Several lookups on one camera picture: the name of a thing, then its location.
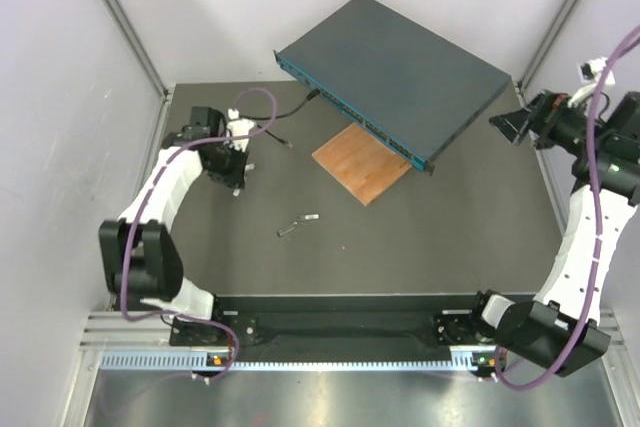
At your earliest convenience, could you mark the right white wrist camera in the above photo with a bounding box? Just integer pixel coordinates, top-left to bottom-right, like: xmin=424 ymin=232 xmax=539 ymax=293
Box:
xmin=569 ymin=57 xmax=608 ymax=107

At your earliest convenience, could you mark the purple cable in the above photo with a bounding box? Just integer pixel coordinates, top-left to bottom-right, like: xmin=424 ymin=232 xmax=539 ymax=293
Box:
xmin=118 ymin=87 xmax=281 ymax=381
xmin=494 ymin=24 xmax=640 ymax=390

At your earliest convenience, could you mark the blue network switch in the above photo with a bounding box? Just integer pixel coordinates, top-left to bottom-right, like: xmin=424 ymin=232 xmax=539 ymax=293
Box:
xmin=274 ymin=0 xmax=512 ymax=173

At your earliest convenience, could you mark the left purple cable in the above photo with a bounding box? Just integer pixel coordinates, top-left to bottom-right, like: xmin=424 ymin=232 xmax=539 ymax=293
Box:
xmin=118 ymin=87 xmax=281 ymax=381

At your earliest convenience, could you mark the black ethernet cable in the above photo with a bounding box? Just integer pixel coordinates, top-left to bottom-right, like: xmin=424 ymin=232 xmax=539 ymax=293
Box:
xmin=249 ymin=88 xmax=321 ymax=149

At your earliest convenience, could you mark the wooden board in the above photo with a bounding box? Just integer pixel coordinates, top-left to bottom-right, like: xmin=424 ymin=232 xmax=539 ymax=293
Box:
xmin=312 ymin=123 xmax=411 ymax=206

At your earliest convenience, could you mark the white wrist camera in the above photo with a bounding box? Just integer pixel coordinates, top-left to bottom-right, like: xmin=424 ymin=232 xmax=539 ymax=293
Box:
xmin=225 ymin=108 xmax=256 ymax=153
xmin=569 ymin=57 xmax=608 ymax=107

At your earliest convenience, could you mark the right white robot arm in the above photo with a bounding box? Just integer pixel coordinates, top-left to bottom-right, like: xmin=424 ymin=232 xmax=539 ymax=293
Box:
xmin=466 ymin=91 xmax=639 ymax=380

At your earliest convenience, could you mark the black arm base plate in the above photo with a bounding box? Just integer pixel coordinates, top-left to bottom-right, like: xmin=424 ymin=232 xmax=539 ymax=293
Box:
xmin=168 ymin=295 xmax=493 ymax=361

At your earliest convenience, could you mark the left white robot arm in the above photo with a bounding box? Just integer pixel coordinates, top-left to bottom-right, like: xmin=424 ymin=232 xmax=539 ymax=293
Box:
xmin=98 ymin=106 xmax=256 ymax=344

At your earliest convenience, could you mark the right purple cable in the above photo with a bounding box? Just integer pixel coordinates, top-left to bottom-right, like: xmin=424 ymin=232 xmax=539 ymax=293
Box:
xmin=494 ymin=24 xmax=640 ymax=390

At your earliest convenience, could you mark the slotted cable duct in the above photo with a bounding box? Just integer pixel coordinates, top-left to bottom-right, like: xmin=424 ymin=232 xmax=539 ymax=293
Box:
xmin=100 ymin=348 xmax=496 ymax=372

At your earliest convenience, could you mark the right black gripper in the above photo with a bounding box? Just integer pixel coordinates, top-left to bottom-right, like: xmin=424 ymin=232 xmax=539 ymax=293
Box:
xmin=487 ymin=89 xmax=607 ymax=155

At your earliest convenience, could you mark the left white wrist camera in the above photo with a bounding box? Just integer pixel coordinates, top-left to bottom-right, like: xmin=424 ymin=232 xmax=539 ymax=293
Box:
xmin=225 ymin=108 xmax=256 ymax=153

